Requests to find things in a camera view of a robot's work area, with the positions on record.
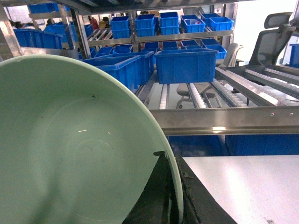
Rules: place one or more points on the large blue bin left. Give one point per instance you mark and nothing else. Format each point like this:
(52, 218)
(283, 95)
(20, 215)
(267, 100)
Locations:
(131, 69)

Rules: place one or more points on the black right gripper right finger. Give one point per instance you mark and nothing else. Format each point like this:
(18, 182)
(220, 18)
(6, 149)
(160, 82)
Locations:
(199, 205)

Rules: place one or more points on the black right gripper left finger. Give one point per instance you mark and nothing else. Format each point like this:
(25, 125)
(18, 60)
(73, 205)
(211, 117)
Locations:
(157, 203)

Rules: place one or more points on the black mesh office chair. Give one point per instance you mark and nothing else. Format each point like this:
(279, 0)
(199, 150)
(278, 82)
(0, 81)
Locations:
(273, 39)

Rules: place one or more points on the green bowl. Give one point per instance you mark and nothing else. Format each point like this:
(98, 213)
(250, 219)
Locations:
(76, 145)

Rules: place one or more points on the steel shelf front rail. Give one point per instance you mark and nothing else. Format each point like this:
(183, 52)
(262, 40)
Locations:
(242, 120)

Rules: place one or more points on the blue bin on shelf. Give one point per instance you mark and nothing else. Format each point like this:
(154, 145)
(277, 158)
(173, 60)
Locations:
(186, 66)

